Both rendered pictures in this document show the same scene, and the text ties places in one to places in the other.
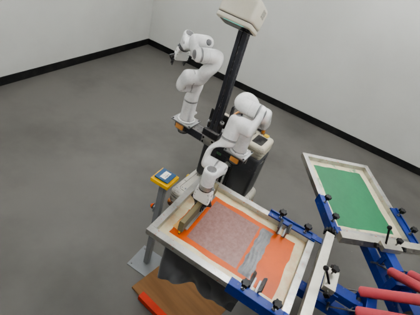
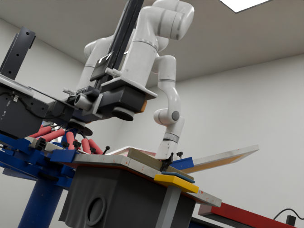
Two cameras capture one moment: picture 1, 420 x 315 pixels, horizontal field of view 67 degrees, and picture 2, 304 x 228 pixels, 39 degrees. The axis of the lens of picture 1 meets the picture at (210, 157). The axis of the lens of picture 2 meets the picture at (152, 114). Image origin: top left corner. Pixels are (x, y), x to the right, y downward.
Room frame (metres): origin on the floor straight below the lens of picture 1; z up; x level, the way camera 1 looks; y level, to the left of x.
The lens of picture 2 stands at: (2.83, 1.20, 0.69)
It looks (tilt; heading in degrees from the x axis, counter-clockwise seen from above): 16 degrees up; 221
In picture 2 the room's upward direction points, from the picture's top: 19 degrees clockwise
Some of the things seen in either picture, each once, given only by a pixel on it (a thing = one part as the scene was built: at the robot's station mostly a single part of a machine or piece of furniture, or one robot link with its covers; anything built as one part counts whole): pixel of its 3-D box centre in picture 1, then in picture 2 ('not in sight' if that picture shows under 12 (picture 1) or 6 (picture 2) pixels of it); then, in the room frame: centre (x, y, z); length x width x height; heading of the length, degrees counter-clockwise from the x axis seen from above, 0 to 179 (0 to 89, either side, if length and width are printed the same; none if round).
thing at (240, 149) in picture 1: (243, 140); (85, 86); (1.73, -0.17, 1.21); 0.16 x 0.13 x 0.15; 158
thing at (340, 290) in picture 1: (336, 291); not in sight; (0.98, -0.80, 1.02); 0.17 x 0.06 x 0.05; 71
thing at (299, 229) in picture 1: (290, 227); (65, 157); (1.35, -0.58, 0.98); 0.30 x 0.05 x 0.07; 71
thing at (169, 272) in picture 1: (199, 280); not in sight; (0.98, -0.15, 0.74); 0.46 x 0.04 x 0.42; 71
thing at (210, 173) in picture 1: (214, 173); (168, 122); (1.28, -0.05, 1.25); 0.15 x 0.10 x 0.11; 164
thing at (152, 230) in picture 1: (235, 235); (130, 178); (1.16, -0.27, 0.97); 0.79 x 0.58 x 0.04; 71
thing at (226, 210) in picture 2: not in sight; (244, 220); (-0.12, -0.20, 1.06); 0.61 x 0.46 x 0.12; 131
